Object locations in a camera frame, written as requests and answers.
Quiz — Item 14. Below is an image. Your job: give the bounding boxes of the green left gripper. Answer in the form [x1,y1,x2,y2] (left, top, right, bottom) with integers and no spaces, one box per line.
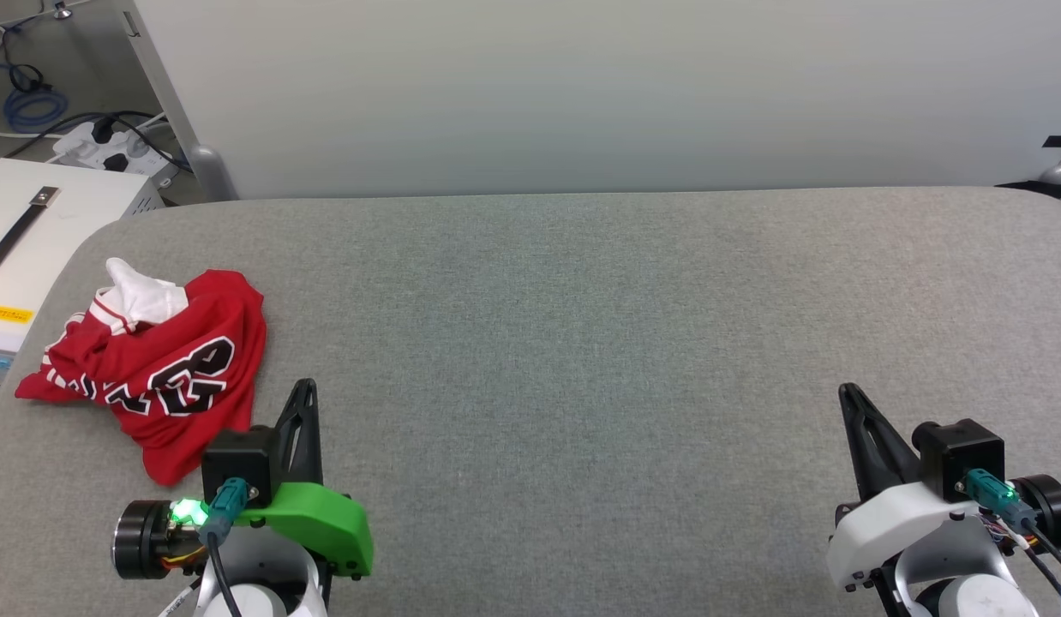
[236,378,375,579]

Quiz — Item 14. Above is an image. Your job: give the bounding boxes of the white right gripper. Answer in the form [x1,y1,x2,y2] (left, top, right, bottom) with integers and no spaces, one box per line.
[826,382,1024,594]

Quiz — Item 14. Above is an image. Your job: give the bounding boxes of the red basketball jersey number 23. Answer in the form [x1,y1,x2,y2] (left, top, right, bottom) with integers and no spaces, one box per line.
[15,257,268,487]

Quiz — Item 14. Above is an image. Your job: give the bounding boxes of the grey metal partition foot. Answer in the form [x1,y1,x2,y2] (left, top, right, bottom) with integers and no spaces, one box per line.
[186,144,240,202]
[1038,135,1061,207]

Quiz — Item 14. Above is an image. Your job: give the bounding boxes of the white metal equipment box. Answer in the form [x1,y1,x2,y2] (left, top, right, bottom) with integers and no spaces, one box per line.
[0,159,165,395]

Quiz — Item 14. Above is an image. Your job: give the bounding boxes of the white power strip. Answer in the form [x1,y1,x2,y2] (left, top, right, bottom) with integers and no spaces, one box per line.
[52,120,176,177]

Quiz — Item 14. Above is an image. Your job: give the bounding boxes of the white partition panel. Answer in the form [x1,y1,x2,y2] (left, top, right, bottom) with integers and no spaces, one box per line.
[123,0,1061,202]

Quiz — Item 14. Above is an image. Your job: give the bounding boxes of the teal left camera connector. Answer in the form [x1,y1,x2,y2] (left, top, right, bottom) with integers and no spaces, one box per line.
[201,478,250,542]

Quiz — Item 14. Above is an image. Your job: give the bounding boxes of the teal camera connector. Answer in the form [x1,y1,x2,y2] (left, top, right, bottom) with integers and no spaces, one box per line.
[963,469,1037,532]
[201,478,250,542]

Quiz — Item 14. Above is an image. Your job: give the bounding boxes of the teal right camera connector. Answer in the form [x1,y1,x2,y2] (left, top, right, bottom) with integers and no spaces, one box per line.
[963,469,1037,532]

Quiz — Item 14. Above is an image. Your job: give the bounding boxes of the black left camera cable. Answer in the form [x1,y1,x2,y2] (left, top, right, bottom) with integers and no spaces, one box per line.
[203,531,244,617]

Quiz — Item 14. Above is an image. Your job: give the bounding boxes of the black camera cable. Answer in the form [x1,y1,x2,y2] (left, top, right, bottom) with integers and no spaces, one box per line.
[1015,518,1061,592]
[203,531,244,617]

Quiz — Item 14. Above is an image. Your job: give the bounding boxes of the black right camera cable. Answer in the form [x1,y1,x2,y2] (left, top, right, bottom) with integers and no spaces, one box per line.
[1015,518,1061,592]

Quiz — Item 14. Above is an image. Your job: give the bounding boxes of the black strap with metal buckle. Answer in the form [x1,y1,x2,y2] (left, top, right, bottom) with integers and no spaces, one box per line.
[0,187,62,277]

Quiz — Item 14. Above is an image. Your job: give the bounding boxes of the blue coiled cable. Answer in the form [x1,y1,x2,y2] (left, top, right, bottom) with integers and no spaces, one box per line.
[3,86,69,134]

